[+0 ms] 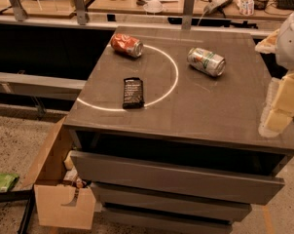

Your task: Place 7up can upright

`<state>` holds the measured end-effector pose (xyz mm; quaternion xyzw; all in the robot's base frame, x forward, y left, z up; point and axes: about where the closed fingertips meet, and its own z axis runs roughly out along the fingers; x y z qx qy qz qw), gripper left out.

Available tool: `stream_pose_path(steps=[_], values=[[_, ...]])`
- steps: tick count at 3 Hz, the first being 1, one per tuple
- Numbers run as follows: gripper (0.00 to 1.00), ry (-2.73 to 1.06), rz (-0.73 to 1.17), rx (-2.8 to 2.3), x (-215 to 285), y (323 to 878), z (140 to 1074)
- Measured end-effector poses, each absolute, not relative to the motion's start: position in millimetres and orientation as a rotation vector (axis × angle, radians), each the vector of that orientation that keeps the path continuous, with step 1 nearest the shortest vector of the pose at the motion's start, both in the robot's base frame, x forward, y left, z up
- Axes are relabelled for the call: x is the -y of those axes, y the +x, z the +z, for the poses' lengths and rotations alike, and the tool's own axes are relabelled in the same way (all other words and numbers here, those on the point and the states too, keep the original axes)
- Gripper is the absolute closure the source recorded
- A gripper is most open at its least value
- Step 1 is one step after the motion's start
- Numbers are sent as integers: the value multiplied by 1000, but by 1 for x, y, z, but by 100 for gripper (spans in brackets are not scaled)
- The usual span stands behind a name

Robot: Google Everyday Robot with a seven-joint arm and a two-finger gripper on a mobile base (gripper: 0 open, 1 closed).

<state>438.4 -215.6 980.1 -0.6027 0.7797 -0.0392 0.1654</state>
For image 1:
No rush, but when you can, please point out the red white packet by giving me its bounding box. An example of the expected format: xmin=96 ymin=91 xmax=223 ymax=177
xmin=237 ymin=0 xmax=254 ymax=16

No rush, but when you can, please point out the green snack packet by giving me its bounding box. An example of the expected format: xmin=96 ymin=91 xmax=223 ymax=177
xmin=0 ymin=173 xmax=19 ymax=193

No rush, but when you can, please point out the red soda can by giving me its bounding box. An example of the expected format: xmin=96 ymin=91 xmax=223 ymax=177
xmin=110 ymin=33 xmax=143 ymax=58

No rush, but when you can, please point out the grey drawer cabinet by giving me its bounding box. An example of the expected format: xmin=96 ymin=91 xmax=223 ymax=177
xmin=65 ymin=27 xmax=294 ymax=234

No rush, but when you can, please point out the grey metal bracket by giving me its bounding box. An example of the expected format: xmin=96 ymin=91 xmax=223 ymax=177
xmin=181 ymin=0 xmax=195 ymax=30
xmin=9 ymin=0 xmax=27 ymax=21
xmin=73 ymin=0 xmax=89 ymax=25

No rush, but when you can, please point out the grey metal bracket middle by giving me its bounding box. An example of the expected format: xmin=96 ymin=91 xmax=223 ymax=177
xmin=73 ymin=0 xmax=89 ymax=25

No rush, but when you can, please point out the black mesh cup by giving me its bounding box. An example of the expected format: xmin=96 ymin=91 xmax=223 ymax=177
xmin=254 ymin=0 xmax=270 ymax=10

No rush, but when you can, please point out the cardboard box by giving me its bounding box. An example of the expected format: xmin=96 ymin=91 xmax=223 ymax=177
xmin=22 ymin=118 xmax=96 ymax=230

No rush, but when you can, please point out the grey metal bracket right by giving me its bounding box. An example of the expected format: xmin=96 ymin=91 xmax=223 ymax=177
xmin=181 ymin=0 xmax=195 ymax=30

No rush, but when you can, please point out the black snack bar wrapper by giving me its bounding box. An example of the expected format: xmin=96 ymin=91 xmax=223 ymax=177
xmin=123 ymin=77 xmax=144 ymax=109

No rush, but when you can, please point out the white bowl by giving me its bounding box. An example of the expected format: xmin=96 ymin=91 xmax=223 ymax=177
xmin=143 ymin=0 xmax=164 ymax=14

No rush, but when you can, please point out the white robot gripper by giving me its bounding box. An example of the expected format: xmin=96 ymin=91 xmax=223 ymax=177
xmin=255 ymin=12 xmax=294 ymax=137

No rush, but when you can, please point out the grey power strip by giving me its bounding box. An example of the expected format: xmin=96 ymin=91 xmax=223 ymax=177
xmin=203 ymin=0 xmax=234 ymax=15

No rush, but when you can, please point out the silver green 7up can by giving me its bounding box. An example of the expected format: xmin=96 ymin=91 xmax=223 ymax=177
xmin=187 ymin=48 xmax=226 ymax=77

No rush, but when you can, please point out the grey metal bracket left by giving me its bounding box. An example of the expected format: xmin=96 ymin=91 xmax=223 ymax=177
xmin=9 ymin=0 xmax=27 ymax=21

